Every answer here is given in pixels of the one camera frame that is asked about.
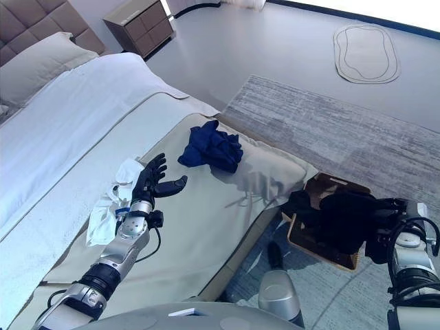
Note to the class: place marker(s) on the black garment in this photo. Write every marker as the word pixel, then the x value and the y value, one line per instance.
pixel 337 223

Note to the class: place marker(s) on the bed with beige cover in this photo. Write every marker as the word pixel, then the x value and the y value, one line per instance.
pixel 206 213

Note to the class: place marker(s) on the patterned grey pillow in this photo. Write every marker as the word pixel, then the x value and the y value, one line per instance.
pixel 2 110

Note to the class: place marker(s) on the navy blue garment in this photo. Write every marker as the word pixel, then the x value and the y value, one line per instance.
pixel 213 148

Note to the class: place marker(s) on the white textured bed sheet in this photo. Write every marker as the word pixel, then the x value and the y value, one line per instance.
pixel 68 206

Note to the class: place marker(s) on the beige upholstered bed frame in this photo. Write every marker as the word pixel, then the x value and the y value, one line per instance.
pixel 247 240

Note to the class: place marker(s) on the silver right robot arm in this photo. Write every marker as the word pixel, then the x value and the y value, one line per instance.
pixel 412 261

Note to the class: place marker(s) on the small oval beige rug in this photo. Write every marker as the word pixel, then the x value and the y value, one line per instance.
pixel 366 53

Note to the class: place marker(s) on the brown wooden nightstand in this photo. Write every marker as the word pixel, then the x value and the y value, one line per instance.
pixel 141 27

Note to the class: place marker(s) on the brown padded headboard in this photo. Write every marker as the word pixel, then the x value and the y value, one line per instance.
pixel 34 24

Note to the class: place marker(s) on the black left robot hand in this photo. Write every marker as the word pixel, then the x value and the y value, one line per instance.
pixel 148 185

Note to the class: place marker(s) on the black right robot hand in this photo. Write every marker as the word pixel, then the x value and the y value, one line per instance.
pixel 392 209

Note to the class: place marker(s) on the white garment with blue tag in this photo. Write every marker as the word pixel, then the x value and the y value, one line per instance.
pixel 103 220

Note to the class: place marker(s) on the plain light grey pillow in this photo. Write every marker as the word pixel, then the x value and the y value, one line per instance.
pixel 38 65

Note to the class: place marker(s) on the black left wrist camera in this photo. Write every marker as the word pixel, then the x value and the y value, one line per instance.
pixel 155 219

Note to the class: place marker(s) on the silver right robot leg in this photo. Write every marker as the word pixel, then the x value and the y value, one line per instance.
pixel 278 295

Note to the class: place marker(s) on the woven wicker basket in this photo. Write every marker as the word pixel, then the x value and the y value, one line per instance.
pixel 326 182

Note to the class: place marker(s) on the white duvet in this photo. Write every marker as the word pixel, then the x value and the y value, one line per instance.
pixel 68 113

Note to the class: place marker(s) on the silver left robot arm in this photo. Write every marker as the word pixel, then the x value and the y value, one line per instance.
pixel 120 247

